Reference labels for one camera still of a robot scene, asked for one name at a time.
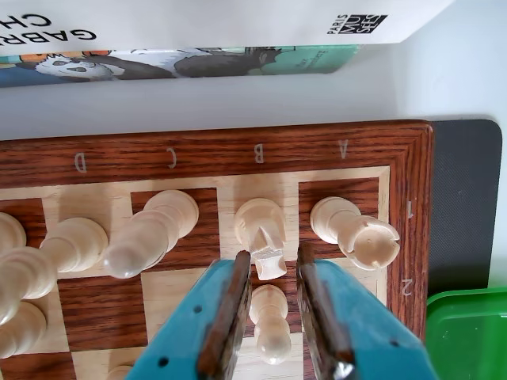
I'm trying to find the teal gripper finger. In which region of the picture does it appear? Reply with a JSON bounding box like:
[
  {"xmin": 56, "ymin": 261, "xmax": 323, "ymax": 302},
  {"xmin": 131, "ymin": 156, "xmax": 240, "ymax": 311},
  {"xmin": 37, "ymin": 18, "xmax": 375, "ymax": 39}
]
[
  {"xmin": 296, "ymin": 243, "xmax": 440, "ymax": 380},
  {"xmin": 124, "ymin": 249, "xmax": 254, "ymax": 380}
]

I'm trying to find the white wooden knight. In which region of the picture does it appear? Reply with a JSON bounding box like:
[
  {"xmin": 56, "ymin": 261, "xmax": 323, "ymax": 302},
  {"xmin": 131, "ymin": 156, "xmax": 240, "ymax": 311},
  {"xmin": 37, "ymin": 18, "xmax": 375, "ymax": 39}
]
[{"xmin": 234, "ymin": 197, "xmax": 288, "ymax": 282}]

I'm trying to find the white wooden rook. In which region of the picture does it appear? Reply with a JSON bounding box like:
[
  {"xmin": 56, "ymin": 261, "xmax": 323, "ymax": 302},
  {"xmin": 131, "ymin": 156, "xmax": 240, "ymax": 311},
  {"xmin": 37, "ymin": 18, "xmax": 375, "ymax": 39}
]
[{"xmin": 309, "ymin": 196, "xmax": 401, "ymax": 272}]

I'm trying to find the green plastic tray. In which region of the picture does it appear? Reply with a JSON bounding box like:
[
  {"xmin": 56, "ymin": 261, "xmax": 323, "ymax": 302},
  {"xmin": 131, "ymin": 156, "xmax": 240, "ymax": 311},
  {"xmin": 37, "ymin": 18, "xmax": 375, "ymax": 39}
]
[{"xmin": 425, "ymin": 287, "xmax": 507, "ymax": 380}]

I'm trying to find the white wooden queen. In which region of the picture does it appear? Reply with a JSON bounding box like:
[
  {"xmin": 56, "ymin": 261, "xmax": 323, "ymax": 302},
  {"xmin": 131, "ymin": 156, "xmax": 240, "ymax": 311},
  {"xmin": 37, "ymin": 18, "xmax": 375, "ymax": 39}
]
[{"xmin": 0, "ymin": 216, "xmax": 109, "ymax": 328}]

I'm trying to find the dark grey mat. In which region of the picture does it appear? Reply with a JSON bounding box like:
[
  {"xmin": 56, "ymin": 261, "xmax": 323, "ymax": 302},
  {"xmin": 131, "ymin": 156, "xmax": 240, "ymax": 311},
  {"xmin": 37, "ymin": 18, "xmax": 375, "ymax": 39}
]
[{"xmin": 425, "ymin": 120, "xmax": 504, "ymax": 296}]

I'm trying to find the wooden folding chessboard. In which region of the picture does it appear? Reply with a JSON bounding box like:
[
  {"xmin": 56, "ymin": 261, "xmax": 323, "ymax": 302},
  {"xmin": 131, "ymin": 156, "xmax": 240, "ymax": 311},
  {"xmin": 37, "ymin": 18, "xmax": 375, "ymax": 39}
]
[{"xmin": 0, "ymin": 120, "xmax": 435, "ymax": 380}]

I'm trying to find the panda picture book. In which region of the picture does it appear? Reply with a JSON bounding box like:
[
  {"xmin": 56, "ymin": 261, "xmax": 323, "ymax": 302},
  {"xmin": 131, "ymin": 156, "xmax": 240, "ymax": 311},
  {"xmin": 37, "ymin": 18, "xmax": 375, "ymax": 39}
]
[{"xmin": 0, "ymin": 43, "xmax": 362, "ymax": 89}]

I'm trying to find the white Chanel book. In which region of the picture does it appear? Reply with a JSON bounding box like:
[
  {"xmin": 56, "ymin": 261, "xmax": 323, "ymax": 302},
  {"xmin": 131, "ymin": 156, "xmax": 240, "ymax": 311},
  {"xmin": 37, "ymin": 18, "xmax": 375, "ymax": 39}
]
[{"xmin": 0, "ymin": 0, "xmax": 456, "ymax": 55}]

